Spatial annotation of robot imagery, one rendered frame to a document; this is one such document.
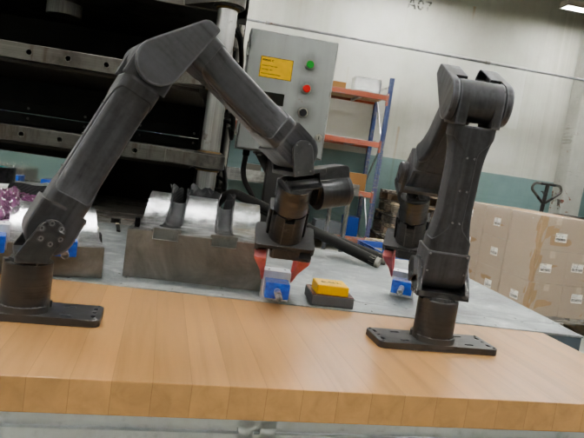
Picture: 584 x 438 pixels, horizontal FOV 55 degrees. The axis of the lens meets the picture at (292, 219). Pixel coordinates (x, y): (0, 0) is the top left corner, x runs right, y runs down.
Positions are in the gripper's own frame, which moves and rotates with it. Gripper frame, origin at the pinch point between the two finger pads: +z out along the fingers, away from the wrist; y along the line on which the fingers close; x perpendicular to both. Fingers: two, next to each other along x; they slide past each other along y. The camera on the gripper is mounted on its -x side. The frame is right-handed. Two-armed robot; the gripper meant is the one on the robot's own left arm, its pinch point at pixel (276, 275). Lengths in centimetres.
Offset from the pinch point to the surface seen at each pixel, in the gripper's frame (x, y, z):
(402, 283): -9.5, -27.3, 6.5
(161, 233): -9.5, 22.3, 1.2
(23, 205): -15, 50, 3
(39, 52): -94, 74, 4
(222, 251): -5.2, 10.2, 0.3
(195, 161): -76, 22, 24
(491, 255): -301, -220, 209
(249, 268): -4.0, 4.8, 2.8
